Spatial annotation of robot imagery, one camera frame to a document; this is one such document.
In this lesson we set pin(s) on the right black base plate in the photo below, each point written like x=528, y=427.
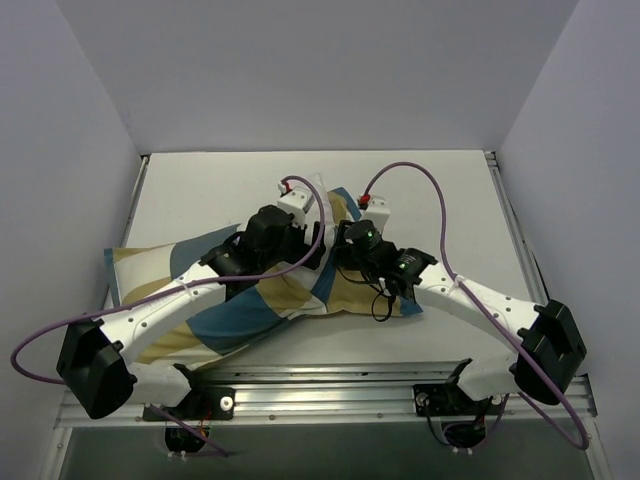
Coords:
x=444, y=400

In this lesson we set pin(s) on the aluminium side rail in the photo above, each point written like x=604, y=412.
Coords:
x=130, y=210
x=528, y=264

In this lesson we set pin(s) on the blue beige white pillowcase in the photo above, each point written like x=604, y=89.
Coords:
x=263, y=311

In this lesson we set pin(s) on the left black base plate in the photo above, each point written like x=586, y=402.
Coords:
x=208, y=403

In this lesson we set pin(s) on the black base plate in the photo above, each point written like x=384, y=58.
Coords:
x=208, y=403
x=444, y=400

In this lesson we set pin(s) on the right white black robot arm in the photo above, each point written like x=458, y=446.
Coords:
x=546, y=348

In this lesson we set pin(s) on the right aluminium side rail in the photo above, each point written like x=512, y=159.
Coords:
x=528, y=264

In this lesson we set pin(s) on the aluminium front rail frame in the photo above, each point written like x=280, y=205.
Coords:
x=349, y=393

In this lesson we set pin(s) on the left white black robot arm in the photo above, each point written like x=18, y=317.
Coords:
x=103, y=388

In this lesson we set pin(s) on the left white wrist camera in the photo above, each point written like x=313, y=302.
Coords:
x=295, y=201

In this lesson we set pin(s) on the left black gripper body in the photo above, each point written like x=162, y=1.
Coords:
x=314, y=245

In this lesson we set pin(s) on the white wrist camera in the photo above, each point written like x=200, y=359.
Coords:
x=295, y=201
x=374, y=209

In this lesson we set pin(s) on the left aluminium side rail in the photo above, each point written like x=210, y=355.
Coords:
x=130, y=210

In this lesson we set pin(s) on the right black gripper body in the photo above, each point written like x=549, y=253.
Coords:
x=344, y=245

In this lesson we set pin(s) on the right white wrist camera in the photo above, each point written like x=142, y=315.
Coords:
x=374, y=209

